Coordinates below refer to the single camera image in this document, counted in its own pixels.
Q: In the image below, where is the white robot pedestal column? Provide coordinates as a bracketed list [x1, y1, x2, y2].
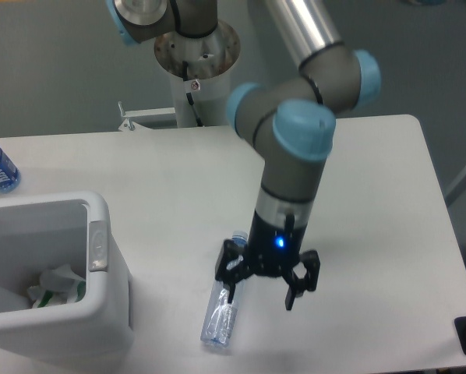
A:
[154, 19, 241, 128]

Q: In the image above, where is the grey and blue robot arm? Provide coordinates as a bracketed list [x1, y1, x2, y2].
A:
[107, 1, 381, 309]

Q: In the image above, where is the black cable on pedestal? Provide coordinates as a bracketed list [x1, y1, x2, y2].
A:
[181, 60, 203, 127]

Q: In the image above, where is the white paper wrapper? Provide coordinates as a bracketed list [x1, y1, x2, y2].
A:
[39, 264, 86, 293]

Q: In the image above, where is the trash inside the can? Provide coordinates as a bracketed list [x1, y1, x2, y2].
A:
[26, 280, 86, 309]

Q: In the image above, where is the clear plastic bottle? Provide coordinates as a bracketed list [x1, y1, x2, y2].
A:
[199, 229, 250, 355]

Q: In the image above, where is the white plastic trash can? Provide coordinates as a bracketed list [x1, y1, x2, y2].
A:
[0, 192, 134, 362]

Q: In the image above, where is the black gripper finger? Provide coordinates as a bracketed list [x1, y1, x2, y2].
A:
[282, 249, 320, 311]
[214, 238, 252, 303]

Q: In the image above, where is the white metal base frame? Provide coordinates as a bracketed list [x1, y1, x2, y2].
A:
[118, 101, 177, 132]

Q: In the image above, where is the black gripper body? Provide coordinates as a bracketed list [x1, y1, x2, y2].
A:
[243, 211, 307, 278]

